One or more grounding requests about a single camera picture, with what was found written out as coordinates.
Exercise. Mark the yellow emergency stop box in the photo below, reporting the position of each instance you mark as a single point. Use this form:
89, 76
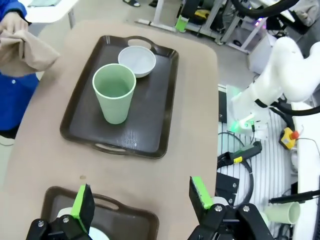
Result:
286, 140

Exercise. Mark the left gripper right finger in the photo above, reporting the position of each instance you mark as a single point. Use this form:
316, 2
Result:
200, 197

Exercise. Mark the white plastic bowl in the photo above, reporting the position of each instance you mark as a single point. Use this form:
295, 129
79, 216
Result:
140, 60

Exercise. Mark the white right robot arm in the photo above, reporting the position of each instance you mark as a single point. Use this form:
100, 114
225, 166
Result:
287, 75

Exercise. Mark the white desk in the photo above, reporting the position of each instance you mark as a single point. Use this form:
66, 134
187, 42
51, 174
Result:
310, 150

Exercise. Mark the beige cloth mat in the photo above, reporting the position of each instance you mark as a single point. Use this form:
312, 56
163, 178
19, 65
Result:
32, 55

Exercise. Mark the pale green plastic cup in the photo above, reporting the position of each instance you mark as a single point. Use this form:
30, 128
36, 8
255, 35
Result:
280, 212
113, 107

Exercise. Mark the white rounded table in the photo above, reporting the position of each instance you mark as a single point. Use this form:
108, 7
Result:
50, 12

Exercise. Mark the person's left forearm blue sleeve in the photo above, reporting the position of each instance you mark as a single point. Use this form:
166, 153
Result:
12, 6

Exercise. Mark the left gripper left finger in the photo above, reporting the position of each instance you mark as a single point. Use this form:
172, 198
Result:
82, 212

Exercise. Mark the black sandals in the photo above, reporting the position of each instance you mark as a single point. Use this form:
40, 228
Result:
131, 2

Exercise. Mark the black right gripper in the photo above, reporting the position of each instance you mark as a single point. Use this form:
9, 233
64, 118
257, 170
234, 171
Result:
192, 6

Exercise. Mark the person in blue shirt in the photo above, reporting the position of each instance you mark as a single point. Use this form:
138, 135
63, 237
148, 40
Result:
15, 100

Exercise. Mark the person's left hand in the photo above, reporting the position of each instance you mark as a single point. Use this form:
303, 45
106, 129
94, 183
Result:
12, 25

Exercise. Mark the white ribbed mounting platform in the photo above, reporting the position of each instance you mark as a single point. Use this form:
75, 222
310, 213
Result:
267, 170

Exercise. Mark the white desk frame leg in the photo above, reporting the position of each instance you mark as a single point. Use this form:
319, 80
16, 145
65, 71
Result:
160, 15

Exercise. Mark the black metal bracket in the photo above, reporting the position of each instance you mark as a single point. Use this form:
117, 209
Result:
226, 186

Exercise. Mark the light blue plastic bowl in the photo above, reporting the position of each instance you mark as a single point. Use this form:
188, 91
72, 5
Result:
98, 233

